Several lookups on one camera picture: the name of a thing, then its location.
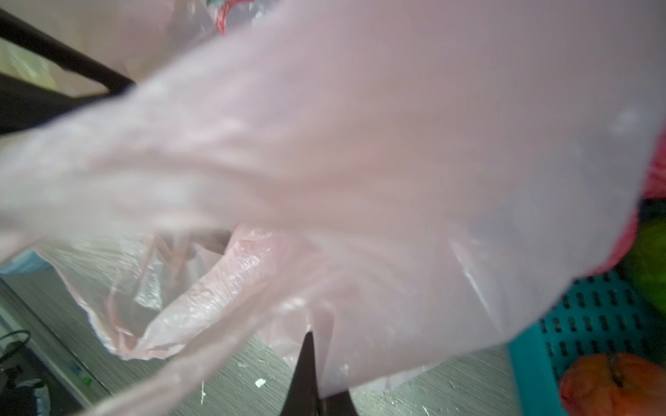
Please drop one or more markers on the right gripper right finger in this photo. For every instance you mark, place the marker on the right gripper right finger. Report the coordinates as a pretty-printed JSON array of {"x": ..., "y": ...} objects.
[{"x": 337, "y": 405}]

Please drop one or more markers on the green apple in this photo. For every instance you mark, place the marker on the green apple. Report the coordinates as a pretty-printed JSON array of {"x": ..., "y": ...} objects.
[{"x": 645, "y": 262}]

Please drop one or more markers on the red cracked apple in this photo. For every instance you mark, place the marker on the red cracked apple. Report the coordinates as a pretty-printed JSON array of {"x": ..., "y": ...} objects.
[{"x": 613, "y": 384}]

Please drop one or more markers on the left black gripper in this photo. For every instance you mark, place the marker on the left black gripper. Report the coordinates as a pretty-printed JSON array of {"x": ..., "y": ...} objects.
[{"x": 25, "y": 105}]

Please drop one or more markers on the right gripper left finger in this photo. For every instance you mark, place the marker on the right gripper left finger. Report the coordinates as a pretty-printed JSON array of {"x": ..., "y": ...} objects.
[{"x": 302, "y": 397}]

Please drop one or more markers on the teal plastic basket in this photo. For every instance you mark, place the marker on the teal plastic basket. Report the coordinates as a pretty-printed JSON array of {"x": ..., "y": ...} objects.
[{"x": 601, "y": 314}]

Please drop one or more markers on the small pink plastic bag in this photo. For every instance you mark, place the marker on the small pink plastic bag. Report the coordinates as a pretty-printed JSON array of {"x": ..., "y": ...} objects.
[{"x": 438, "y": 171}]

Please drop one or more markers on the large pink-red fruit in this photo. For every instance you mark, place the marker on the large pink-red fruit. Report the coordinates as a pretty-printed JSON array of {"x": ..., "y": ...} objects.
[{"x": 653, "y": 188}]

